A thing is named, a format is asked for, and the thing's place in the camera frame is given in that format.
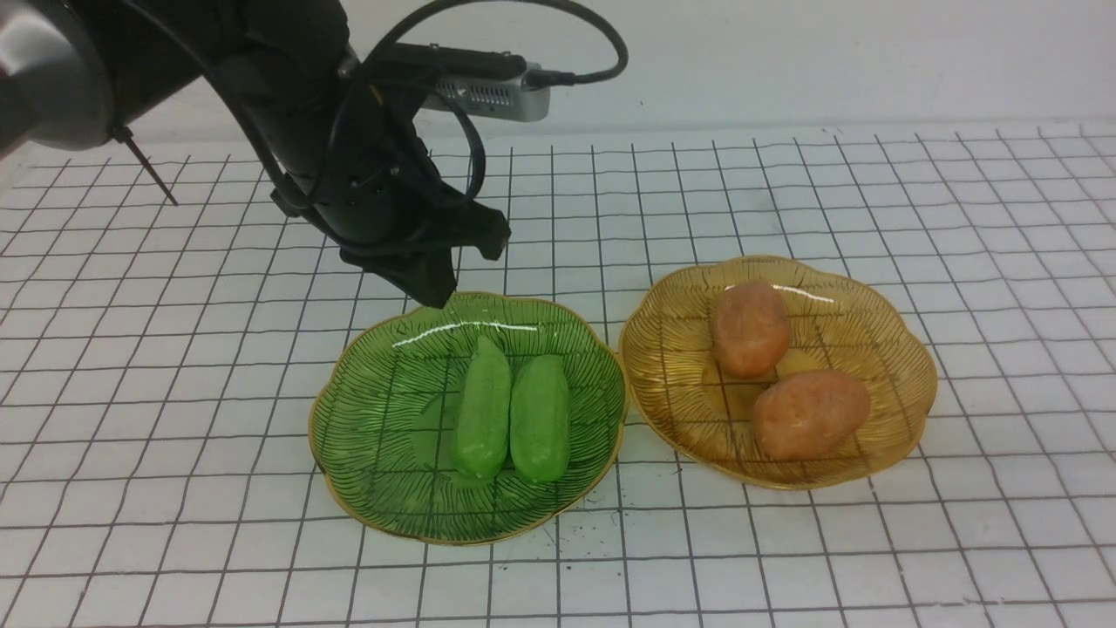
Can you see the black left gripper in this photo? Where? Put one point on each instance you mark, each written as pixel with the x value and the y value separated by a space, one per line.
pixel 355 168

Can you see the green cucumber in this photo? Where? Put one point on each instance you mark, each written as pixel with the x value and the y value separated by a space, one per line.
pixel 540 420
pixel 480 439

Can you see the orange potato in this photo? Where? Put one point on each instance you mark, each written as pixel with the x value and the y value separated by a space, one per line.
pixel 807 415
pixel 750 329

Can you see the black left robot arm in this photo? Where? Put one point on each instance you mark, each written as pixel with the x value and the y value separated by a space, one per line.
pixel 77 74

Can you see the amber glass plate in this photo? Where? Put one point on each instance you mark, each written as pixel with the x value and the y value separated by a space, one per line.
pixel 666 349

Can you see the green glass plate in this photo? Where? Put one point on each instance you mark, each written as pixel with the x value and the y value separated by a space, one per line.
pixel 382 430

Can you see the white grid tablecloth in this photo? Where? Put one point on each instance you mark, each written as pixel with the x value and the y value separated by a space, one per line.
pixel 159 364

